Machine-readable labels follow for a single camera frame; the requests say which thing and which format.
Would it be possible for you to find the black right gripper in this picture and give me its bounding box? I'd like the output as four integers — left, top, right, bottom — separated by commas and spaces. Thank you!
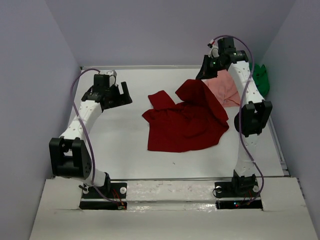
195, 55, 225, 81

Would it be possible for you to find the dark red t-shirt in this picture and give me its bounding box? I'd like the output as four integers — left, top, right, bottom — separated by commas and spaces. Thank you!
142, 79, 229, 153

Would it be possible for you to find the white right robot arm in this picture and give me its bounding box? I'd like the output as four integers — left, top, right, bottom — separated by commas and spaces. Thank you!
196, 46, 273, 199

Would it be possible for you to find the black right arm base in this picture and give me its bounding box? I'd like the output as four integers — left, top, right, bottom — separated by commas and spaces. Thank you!
212, 174, 263, 210

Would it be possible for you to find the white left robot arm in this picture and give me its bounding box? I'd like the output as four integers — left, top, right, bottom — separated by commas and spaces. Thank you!
49, 70, 133, 198

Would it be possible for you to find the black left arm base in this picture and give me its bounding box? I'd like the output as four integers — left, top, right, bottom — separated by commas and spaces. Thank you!
79, 181, 128, 211

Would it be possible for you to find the pink t-shirt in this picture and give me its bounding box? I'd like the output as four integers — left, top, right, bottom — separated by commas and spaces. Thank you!
204, 70, 241, 108

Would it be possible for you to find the green t-shirt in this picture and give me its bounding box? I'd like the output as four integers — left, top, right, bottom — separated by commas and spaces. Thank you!
252, 63, 270, 98

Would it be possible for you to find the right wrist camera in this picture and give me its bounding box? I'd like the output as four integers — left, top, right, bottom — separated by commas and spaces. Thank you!
207, 36, 237, 58

